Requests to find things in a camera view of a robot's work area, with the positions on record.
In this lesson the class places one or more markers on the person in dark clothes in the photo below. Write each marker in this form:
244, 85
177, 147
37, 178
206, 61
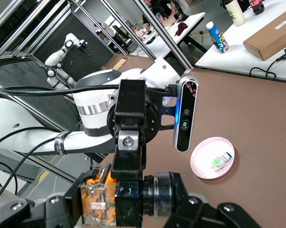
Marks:
161, 6

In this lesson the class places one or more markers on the cream thermos bottle green print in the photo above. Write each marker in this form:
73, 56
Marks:
236, 14

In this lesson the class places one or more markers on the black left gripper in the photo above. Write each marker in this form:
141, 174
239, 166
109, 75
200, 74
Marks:
131, 99

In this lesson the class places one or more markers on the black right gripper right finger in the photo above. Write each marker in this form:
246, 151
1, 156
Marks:
199, 216

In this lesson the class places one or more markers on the green white switch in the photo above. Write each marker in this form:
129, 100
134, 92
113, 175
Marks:
218, 164

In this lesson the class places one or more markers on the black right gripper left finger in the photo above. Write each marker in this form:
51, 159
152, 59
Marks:
57, 209

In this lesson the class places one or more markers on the brown cardboard box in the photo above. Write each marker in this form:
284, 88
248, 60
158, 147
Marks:
270, 35

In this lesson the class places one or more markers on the white blue drink bottle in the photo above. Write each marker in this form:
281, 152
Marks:
217, 38

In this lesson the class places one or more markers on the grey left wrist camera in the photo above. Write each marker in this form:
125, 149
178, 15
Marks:
186, 133

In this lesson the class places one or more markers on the pink plate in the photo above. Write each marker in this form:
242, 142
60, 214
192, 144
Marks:
202, 156

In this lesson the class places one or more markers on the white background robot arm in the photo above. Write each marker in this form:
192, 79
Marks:
53, 58

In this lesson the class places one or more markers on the aluminium cell frame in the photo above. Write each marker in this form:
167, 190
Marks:
157, 28

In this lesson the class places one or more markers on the dark soda bottle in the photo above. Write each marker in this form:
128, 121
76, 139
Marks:
256, 6

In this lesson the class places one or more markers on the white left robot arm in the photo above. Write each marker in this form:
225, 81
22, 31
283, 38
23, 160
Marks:
90, 99

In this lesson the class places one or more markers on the white background table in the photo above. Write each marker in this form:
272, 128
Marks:
192, 21

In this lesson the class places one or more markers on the small wooden board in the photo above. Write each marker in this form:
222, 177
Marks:
119, 64

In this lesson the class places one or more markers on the large white table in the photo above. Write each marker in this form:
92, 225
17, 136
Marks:
240, 52

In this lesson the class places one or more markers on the dark red cloth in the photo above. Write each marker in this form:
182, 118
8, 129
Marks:
181, 28

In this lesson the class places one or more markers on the orange black push-button switch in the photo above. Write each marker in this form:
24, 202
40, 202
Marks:
126, 199

